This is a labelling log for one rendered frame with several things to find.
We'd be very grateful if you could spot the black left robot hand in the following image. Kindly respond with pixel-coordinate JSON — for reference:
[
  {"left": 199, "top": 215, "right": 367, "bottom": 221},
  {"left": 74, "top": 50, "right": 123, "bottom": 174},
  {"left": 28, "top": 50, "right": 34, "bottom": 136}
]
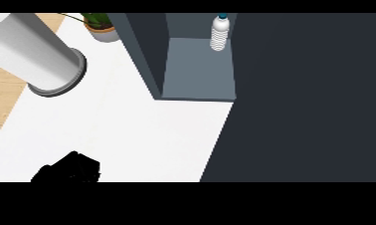
[{"left": 30, "top": 150, "right": 103, "bottom": 183}]

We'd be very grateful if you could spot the dark grey cabinet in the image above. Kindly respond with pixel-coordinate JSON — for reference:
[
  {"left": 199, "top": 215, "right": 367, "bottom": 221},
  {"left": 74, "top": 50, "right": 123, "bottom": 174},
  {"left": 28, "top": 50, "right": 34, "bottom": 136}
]
[{"left": 106, "top": 13, "right": 238, "bottom": 103}]

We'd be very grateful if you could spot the clear plastic water bottle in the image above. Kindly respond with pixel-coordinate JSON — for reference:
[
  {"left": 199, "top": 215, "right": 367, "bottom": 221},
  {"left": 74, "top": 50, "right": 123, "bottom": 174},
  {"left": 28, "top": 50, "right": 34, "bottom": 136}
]
[{"left": 208, "top": 13, "right": 232, "bottom": 53}]

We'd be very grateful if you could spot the dark grey cabinet door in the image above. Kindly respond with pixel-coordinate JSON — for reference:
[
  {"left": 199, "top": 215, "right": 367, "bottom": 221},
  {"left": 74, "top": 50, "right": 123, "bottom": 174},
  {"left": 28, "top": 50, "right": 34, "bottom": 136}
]
[{"left": 198, "top": 13, "right": 376, "bottom": 183}]

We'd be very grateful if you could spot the potted green plant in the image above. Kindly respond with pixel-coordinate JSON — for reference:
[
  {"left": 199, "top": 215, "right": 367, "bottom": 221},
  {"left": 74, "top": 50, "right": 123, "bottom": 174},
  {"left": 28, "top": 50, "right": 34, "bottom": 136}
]
[{"left": 58, "top": 13, "right": 123, "bottom": 44}]

